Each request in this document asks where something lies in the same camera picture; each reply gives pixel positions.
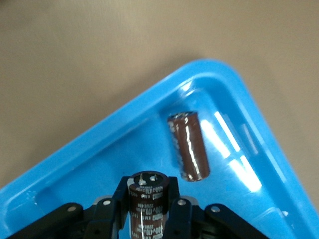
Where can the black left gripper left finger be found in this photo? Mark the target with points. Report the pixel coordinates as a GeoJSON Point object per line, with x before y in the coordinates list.
{"type": "Point", "coordinates": [99, 219]}

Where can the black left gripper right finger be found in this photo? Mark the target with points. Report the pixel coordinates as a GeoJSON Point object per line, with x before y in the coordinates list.
{"type": "Point", "coordinates": [189, 221]}

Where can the dark capacitor with white print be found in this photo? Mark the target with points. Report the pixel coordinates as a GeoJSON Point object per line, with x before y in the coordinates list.
{"type": "Point", "coordinates": [147, 211]}

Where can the plain brown capacitor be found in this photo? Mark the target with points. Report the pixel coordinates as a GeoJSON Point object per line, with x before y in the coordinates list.
{"type": "Point", "coordinates": [192, 149]}

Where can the blue plastic tray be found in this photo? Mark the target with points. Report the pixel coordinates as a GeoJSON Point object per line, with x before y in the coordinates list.
{"type": "Point", "coordinates": [99, 159]}

